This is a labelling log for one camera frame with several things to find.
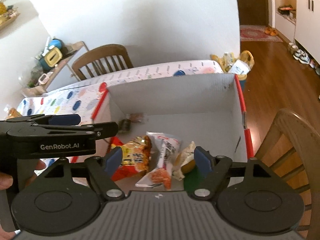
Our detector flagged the white wall cabinets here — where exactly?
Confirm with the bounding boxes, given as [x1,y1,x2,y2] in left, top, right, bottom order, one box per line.
[275,0,319,62]

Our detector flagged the entry door rug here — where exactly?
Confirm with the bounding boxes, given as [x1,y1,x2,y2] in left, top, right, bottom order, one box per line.
[240,25,282,42]

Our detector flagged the yellow plastic bag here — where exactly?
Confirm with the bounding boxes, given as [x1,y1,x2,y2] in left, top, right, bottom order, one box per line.
[210,50,255,79]

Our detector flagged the white long snack packet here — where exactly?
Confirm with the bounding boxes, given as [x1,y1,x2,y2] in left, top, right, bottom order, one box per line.
[135,132,182,190]

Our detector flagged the white pink timer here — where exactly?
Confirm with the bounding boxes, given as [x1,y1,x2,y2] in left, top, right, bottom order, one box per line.
[38,72,54,85]

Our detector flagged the wooden wall shelf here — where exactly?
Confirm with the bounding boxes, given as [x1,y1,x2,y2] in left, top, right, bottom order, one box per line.
[0,12,20,30]

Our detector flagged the red cardboard box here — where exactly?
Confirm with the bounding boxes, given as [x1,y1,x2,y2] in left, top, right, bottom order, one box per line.
[80,74,247,162]

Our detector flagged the dark green black packet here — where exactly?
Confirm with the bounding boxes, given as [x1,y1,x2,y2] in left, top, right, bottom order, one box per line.
[118,119,131,133]

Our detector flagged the orange tea bottle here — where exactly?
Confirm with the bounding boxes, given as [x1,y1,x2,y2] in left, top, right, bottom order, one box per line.
[7,107,22,119]

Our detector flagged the clear glass vase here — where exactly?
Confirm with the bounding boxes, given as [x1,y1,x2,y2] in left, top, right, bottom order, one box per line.
[18,63,43,88]

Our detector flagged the person left hand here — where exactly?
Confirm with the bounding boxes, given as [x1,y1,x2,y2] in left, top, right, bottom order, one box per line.
[0,159,47,240]

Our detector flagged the dark green snack packet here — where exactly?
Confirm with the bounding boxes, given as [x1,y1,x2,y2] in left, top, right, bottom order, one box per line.
[183,166,203,192]

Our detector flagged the wooden chair right side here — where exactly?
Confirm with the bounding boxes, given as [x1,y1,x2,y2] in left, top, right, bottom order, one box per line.
[255,109,319,239]

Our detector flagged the pair of sneakers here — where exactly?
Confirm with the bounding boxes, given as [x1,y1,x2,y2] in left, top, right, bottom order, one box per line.
[293,49,310,64]

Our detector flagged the orange yellow chips bag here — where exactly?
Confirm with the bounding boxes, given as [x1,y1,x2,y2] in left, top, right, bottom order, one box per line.
[111,135,152,181]

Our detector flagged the wooden side cabinet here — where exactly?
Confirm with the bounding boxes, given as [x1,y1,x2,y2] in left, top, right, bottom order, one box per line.
[21,41,89,97]

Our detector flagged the clear pastry packet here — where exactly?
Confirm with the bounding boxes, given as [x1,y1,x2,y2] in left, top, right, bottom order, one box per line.
[172,141,196,180]

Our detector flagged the orange slippers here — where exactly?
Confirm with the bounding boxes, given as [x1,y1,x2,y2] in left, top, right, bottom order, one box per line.
[265,27,278,36]

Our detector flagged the yellow teal tissue holder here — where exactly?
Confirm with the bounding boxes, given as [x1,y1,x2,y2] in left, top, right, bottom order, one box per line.
[39,46,63,73]

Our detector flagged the wooden chair far side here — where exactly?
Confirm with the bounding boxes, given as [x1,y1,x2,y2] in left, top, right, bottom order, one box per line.
[72,44,133,80]

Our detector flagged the wooden chair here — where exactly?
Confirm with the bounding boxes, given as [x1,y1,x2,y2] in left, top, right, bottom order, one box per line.
[255,109,319,239]
[72,44,133,80]

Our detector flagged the balloon pattern tablecloth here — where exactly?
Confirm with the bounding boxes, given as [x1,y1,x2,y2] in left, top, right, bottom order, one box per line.
[15,60,226,181]

